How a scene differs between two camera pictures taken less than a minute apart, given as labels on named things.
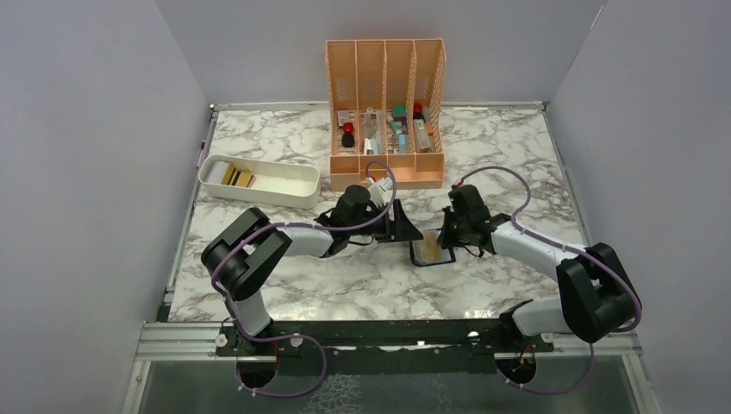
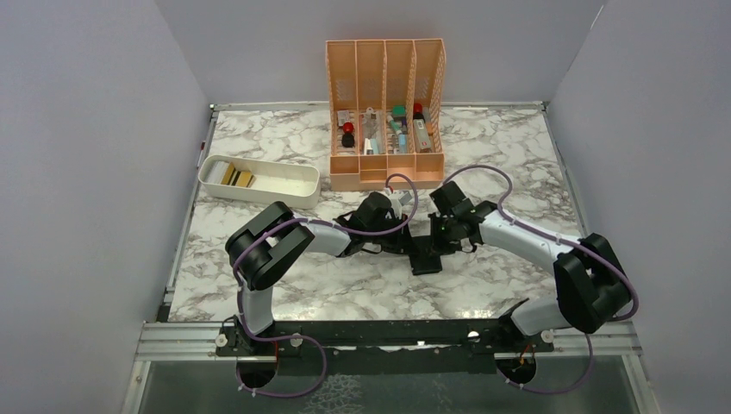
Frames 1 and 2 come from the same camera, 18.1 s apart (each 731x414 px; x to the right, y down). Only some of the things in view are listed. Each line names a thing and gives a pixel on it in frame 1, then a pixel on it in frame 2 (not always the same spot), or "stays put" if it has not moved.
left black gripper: (398, 229) → (402, 241)
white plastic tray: (275, 183) stays put
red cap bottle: (418, 111) stays put
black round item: (347, 140) stays put
